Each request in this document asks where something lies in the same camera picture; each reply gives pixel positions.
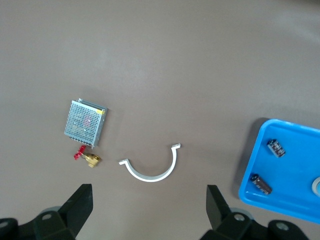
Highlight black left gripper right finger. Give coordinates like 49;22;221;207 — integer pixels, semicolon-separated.
199;184;307;240

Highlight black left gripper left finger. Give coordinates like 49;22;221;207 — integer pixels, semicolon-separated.
0;184;94;240

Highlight brown electrolytic capacitor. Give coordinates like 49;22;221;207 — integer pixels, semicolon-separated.
250;173;273;195

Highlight black purple-printed electrolytic capacitor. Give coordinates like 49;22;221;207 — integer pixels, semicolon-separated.
267;139;287;159

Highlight blue bell with white button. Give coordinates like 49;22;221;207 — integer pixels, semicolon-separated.
311;176;320;196

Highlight blue plastic tray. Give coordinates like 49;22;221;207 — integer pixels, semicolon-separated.
238;118;320;225

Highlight white semicircular pipe clamp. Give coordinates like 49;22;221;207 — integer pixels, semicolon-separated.
118;142;182;183

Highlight metal mesh power supply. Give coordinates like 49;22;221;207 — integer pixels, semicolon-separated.
64;98;109;148

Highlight brown table cover sheet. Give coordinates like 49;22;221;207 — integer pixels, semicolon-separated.
0;0;320;240

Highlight brass valve with red handle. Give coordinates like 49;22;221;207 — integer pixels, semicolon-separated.
72;144;102;169

